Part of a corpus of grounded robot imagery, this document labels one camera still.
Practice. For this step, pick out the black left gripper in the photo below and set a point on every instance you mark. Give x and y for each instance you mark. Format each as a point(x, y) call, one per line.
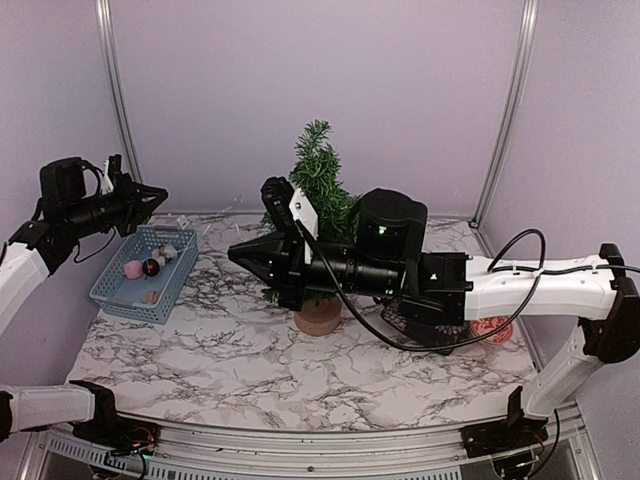
point(135, 210)

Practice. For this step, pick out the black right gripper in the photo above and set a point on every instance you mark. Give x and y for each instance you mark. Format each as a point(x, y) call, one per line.
point(284, 251)

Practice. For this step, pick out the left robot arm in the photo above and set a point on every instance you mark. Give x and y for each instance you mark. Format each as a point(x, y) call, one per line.
point(78, 199)

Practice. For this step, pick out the white fluffy pompom ornament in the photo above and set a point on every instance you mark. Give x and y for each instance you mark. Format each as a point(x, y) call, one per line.
point(165, 254)

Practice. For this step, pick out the pink pompom ornament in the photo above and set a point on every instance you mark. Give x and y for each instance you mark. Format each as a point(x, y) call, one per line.
point(133, 269)

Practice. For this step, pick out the dark red ball ornament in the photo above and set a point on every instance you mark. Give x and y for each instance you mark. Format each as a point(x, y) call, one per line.
point(151, 267)

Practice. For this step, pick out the light blue plastic basket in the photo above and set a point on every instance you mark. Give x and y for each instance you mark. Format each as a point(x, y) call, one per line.
point(116, 295)

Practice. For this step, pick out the beige burlap bow ornament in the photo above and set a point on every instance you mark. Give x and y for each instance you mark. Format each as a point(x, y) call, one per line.
point(151, 297)

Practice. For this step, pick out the black floral rectangular plate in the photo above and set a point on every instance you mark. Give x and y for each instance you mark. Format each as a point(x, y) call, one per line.
point(417, 334)

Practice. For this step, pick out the red white patterned bowl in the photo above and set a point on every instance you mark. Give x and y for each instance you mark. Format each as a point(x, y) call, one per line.
point(502, 330)

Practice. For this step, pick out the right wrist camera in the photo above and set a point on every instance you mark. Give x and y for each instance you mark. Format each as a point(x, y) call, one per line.
point(286, 205)

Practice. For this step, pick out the left aluminium frame post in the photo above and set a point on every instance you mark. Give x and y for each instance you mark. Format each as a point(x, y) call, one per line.
point(107, 40)

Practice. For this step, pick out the aluminium frame post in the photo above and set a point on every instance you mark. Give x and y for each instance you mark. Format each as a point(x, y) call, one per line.
point(107, 40)
point(515, 92)

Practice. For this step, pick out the aluminium front rail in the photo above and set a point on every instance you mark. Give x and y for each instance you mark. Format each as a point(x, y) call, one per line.
point(189, 451)

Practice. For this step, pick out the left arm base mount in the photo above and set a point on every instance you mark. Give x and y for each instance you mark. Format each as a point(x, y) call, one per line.
point(122, 436)

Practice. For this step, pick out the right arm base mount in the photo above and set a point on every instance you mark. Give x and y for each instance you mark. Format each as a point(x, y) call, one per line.
point(496, 437)

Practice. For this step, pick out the right aluminium frame post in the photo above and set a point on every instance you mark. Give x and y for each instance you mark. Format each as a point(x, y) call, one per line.
point(515, 92)

